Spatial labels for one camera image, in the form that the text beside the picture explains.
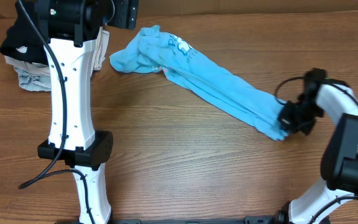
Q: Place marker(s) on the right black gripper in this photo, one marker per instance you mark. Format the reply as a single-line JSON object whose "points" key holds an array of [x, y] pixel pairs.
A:
{"points": [[286, 119]]}

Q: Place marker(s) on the light denim folded garment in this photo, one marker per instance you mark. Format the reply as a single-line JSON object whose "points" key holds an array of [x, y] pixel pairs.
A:
{"points": [[37, 81]]}

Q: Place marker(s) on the light blue printed t-shirt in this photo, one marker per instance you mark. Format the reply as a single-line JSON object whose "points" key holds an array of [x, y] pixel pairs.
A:
{"points": [[153, 50]]}

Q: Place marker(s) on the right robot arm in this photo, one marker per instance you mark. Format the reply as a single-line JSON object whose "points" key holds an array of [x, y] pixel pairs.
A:
{"points": [[338, 182]]}

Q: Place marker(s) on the beige folded garment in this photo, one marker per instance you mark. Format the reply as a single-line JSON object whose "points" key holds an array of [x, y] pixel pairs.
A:
{"points": [[38, 69]]}

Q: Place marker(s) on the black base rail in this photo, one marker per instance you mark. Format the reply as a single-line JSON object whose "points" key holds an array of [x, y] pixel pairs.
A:
{"points": [[265, 219]]}

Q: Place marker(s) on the black folded garment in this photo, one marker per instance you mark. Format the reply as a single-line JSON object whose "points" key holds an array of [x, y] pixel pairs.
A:
{"points": [[21, 42]]}

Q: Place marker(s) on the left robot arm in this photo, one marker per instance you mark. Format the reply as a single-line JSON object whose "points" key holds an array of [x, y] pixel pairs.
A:
{"points": [[69, 32]]}

